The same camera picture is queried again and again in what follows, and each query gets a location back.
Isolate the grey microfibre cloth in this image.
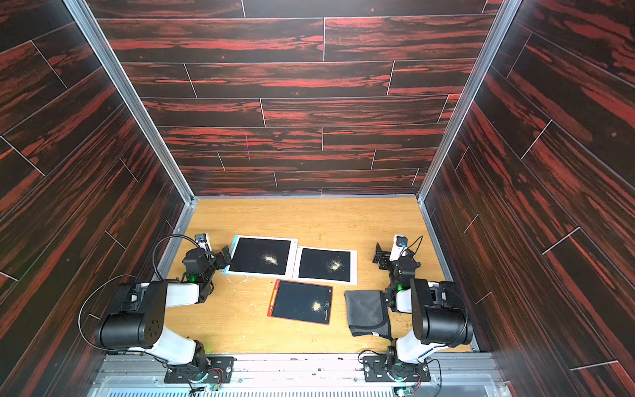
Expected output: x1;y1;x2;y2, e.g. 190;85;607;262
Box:
345;290;392;340

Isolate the red drawing tablet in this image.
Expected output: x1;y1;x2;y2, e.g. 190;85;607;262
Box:
267;280;332;325

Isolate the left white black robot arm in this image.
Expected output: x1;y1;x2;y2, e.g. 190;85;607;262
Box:
94;246;234;384

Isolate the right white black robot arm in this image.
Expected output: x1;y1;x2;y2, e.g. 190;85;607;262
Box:
363;236;473;383

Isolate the blue-edged white drawing tablet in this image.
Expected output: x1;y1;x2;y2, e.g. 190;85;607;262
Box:
223;235;299;280

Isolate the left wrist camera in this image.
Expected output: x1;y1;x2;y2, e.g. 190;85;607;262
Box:
194;233;211;251

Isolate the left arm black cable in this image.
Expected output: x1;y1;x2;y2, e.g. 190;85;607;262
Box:
151;234;200;283

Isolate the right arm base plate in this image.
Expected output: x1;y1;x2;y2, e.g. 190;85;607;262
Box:
358;352;431;383

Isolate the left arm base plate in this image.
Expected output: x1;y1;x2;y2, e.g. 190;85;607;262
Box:
164;356;236;385

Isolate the aluminium front rail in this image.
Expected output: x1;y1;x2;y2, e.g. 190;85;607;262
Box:
88;352;514;396

